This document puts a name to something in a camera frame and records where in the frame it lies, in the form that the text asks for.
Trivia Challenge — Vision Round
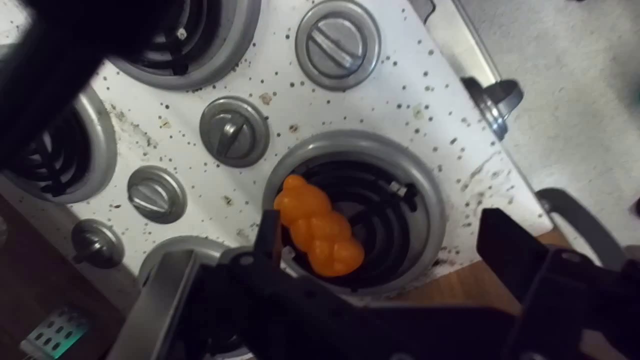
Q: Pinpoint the silver oven front knob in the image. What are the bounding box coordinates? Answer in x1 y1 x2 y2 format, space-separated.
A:
460 76 526 141

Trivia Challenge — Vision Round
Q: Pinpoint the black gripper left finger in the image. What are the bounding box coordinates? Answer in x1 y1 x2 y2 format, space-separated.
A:
254 208 286 269

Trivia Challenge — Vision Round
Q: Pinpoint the orange twisted doughnut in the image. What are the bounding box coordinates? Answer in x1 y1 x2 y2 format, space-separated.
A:
272 174 367 279

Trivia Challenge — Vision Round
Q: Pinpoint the grey stove knob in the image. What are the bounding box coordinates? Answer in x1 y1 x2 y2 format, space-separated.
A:
70 218 126 269
293 0 383 92
126 163 190 226
197 93 272 169

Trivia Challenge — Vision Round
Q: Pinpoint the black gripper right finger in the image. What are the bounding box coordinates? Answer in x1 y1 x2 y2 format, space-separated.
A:
476 205 567 305

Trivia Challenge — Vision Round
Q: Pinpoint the wooden toy kitchen unit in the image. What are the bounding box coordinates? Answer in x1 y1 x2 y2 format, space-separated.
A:
0 0 640 360

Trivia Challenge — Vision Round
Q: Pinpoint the silver small door handle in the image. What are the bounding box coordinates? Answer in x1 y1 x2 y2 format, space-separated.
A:
535 185 629 269

